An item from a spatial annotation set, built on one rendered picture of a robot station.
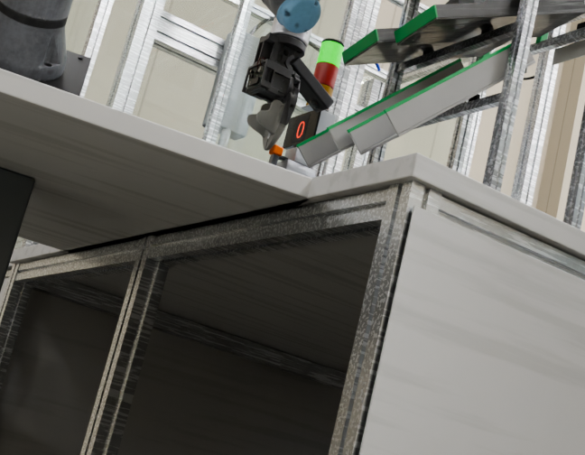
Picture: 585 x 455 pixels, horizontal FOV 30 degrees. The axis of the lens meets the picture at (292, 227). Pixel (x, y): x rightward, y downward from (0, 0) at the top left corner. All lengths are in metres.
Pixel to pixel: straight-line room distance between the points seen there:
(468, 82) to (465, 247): 0.44
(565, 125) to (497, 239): 5.08
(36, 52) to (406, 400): 0.87
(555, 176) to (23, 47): 4.82
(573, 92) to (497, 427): 5.24
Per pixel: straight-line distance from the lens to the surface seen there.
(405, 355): 1.25
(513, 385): 1.36
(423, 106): 1.65
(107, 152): 1.49
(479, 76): 1.71
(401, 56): 1.94
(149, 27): 3.19
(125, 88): 3.12
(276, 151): 2.05
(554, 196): 6.27
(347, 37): 2.42
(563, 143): 6.39
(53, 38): 1.82
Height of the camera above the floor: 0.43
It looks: 14 degrees up
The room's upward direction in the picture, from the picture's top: 14 degrees clockwise
